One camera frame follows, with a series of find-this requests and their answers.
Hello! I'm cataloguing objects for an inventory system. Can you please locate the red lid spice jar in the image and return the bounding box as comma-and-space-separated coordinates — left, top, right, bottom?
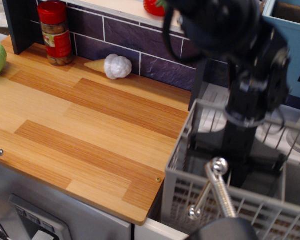
37, 0, 73, 67

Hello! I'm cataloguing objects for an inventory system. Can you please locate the toy ice cream cone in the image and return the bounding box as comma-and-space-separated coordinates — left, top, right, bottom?
84, 54, 132, 80

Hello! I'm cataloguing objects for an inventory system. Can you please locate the red toy strawberry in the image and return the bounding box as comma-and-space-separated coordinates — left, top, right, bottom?
143, 0, 167, 17

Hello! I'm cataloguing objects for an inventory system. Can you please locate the light blue box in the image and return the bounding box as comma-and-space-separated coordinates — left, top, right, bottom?
262, 0, 300, 98

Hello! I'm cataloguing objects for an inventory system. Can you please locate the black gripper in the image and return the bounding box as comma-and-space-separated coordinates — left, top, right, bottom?
190, 121, 288, 188

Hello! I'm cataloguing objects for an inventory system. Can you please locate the black clamp base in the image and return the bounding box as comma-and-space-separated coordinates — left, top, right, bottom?
186, 217, 258, 240

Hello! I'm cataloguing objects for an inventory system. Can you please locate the dark grey middle post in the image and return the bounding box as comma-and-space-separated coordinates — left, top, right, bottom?
188, 58, 210, 111

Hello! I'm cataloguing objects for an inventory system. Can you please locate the grey plastic drying rack basket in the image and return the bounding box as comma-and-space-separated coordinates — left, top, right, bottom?
161, 100, 300, 240

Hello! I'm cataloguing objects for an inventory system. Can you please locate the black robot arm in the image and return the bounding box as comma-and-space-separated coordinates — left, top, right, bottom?
163, 0, 290, 188

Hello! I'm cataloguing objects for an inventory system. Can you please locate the grey oven control panel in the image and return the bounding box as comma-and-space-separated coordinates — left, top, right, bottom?
8, 194, 72, 240

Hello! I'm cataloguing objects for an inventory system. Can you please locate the dark grey left post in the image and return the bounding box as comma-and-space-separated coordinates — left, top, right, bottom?
3, 0, 43, 55

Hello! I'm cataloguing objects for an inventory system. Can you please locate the dark grey post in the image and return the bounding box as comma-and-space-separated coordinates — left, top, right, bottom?
3, 0, 43, 55
188, 58, 210, 111

